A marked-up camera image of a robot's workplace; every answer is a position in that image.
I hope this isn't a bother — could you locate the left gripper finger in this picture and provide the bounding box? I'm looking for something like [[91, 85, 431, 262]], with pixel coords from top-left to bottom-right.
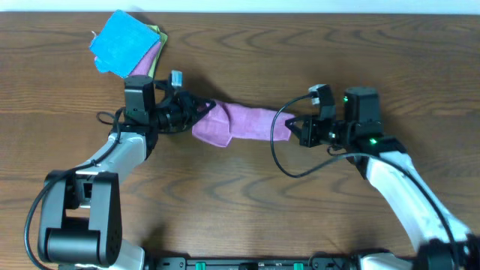
[[190, 106, 213, 127], [193, 97, 217, 111]]

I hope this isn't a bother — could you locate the purple microfiber cloth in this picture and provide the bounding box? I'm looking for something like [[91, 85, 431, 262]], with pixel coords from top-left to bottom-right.
[[192, 100, 276, 148]]

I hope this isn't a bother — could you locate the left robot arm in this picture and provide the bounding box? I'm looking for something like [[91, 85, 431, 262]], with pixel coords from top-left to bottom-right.
[[28, 70, 216, 269]]

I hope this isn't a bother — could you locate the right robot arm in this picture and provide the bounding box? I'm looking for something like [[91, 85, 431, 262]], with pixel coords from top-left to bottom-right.
[[285, 85, 479, 269]]

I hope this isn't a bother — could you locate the green folded cloth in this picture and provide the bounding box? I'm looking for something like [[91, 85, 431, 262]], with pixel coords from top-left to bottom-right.
[[147, 25, 168, 78]]

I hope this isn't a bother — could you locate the blue folded cloth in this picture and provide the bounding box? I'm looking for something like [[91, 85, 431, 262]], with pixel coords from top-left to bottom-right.
[[89, 10, 160, 78]]

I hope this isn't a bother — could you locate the right black cable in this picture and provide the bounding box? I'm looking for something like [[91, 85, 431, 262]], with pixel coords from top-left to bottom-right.
[[269, 93, 461, 270]]

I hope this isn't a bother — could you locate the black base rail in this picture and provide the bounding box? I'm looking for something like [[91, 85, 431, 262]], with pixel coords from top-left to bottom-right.
[[143, 256, 361, 270]]

